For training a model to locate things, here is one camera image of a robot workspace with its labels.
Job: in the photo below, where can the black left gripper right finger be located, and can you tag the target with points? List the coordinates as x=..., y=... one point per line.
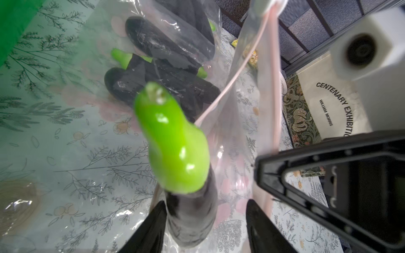
x=263, y=236

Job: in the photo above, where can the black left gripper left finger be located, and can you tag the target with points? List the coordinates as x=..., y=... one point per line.
x=149, y=237

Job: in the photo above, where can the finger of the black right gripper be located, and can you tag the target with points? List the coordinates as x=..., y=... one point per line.
x=364, y=184

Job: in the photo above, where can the short eggplant basket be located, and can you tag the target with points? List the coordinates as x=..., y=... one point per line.
x=179, y=157

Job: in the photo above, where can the long eggplant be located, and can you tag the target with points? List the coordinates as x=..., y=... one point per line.
x=203, y=90

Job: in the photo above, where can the clear pink-dotted zip-top bag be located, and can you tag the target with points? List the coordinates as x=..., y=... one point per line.
x=192, y=13

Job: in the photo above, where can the floral patterned table mat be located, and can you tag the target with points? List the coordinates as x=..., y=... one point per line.
x=75, y=171

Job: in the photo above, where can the small patterned bowl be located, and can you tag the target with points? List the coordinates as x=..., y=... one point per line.
x=283, y=84

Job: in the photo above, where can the green plastic basket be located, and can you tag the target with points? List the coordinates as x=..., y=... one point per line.
x=16, y=15

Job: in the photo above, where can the beige tote bag green handles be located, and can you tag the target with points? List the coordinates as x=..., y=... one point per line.
x=319, y=105

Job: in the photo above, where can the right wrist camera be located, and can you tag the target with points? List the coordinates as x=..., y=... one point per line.
x=372, y=55

